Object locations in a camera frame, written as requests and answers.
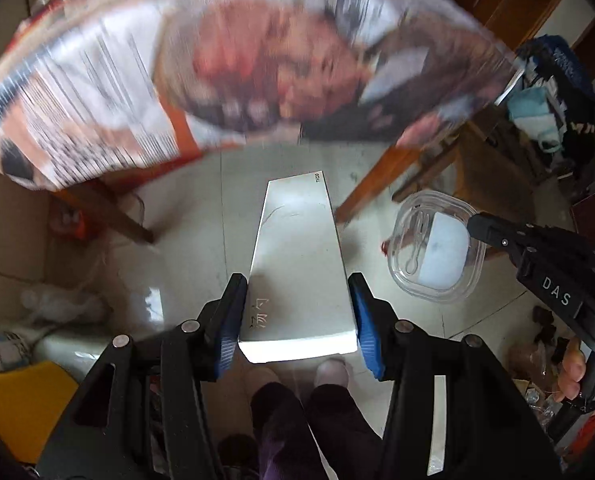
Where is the clear plastic container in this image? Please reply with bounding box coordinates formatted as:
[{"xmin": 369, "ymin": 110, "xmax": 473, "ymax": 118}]
[{"xmin": 386, "ymin": 190, "xmax": 486, "ymax": 304}]

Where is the white long box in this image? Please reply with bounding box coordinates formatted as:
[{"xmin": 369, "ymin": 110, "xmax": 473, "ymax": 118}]
[{"xmin": 239, "ymin": 171, "xmax": 357, "ymax": 364}]

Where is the person right hand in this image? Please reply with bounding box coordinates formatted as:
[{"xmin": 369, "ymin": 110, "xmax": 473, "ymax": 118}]
[{"xmin": 552, "ymin": 337, "xmax": 586, "ymax": 402}]

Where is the yellow folder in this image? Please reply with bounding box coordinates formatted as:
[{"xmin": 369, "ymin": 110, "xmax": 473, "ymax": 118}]
[{"xmin": 0, "ymin": 361, "xmax": 78, "ymax": 464}]

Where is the left pink shoe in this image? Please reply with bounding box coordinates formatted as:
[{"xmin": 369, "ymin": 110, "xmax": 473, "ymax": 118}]
[{"xmin": 244, "ymin": 366, "xmax": 280, "ymax": 398}]

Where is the pink shoe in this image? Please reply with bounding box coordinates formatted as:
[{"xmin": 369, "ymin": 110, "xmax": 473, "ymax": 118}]
[
  {"xmin": 314, "ymin": 359, "xmax": 349, "ymax": 388},
  {"xmin": 244, "ymin": 366, "xmax": 280, "ymax": 398}
]

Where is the right pink shoe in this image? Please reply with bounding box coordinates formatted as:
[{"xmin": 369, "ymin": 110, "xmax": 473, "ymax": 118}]
[{"xmin": 314, "ymin": 359, "xmax": 349, "ymax": 388}]

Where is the light blue bag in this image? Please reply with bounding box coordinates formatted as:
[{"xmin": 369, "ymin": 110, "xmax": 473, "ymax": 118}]
[{"xmin": 507, "ymin": 87, "xmax": 562, "ymax": 154}]

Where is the pile of dark clothes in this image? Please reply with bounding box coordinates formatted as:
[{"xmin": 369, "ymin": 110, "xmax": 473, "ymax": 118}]
[{"xmin": 518, "ymin": 35, "xmax": 595, "ymax": 174}]

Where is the dark wooden leg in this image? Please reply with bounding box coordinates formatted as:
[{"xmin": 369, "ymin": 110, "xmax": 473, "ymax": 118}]
[{"xmin": 52, "ymin": 179, "xmax": 154, "ymax": 245}]

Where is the printed newspaper tablecloth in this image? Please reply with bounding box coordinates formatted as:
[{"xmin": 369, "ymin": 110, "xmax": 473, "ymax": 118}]
[{"xmin": 0, "ymin": 0, "xmax": 515, "ymax": 191}]

